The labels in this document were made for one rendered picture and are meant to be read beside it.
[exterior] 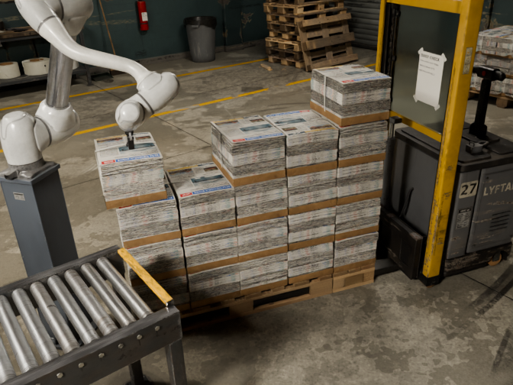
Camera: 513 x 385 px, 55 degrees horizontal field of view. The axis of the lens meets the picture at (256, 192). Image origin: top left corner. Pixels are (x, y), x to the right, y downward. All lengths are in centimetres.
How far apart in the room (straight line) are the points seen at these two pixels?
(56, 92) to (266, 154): 102
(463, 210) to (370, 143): 73
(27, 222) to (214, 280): 99
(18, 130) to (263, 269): 142
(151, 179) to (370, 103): 118
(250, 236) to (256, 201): 20
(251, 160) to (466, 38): 118
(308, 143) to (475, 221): 122
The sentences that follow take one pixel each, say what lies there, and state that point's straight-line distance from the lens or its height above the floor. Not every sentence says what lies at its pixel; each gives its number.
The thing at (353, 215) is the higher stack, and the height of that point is 53.
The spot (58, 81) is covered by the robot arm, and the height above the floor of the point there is 140.
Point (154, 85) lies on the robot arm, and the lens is 198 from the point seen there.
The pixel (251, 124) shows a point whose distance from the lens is 264.
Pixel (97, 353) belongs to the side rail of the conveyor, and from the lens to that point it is 171.
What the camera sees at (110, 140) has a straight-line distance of 259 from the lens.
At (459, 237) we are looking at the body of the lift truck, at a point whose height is 31.
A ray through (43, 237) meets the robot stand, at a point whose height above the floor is 70.
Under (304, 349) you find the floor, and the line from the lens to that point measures 275.
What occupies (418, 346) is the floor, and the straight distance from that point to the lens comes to 286.
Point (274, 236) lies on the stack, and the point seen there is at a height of 50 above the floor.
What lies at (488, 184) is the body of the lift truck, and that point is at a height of 63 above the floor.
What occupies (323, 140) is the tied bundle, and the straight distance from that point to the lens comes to 259.
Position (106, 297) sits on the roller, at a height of 80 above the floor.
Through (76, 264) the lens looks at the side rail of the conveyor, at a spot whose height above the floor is 80.
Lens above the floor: 192
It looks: 27 degrees down
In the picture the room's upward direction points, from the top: 2 degrees counter-clockwise
